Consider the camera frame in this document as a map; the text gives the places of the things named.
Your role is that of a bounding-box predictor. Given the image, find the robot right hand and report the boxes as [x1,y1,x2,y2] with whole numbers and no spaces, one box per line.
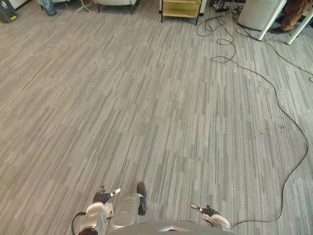
[190,203,220,217]

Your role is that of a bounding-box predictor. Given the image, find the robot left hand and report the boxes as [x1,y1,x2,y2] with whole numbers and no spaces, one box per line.
[93,186,122,205]

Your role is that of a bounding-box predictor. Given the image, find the robot silver leg dark foot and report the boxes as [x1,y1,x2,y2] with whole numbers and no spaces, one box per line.
[110,181,148,227]

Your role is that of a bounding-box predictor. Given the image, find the chrome star chair base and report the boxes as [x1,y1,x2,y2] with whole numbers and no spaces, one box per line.
[73,2,96,14]

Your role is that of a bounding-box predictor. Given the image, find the white armchair dark legs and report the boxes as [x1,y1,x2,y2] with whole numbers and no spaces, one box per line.
[93,0,142,16]

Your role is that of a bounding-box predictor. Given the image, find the white table leg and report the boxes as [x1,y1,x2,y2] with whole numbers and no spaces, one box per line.
[257,0,292,41]
[285,11,313,46]

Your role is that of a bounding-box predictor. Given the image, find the grey trash bin yellow pedal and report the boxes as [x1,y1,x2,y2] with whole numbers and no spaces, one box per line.
[0,0,19,24]

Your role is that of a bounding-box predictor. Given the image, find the person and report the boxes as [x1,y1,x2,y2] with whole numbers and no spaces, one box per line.
[269,0,313,34]

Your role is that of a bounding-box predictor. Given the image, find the long black floor cable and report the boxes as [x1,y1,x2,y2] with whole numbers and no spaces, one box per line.
[196,11,310,228]

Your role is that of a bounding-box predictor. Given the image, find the thin black cable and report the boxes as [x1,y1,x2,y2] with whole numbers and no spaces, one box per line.
[235,24,313,83]

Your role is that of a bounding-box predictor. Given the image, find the yellow shelf cart black frame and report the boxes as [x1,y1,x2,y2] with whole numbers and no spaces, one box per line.
[159,0,203,26]

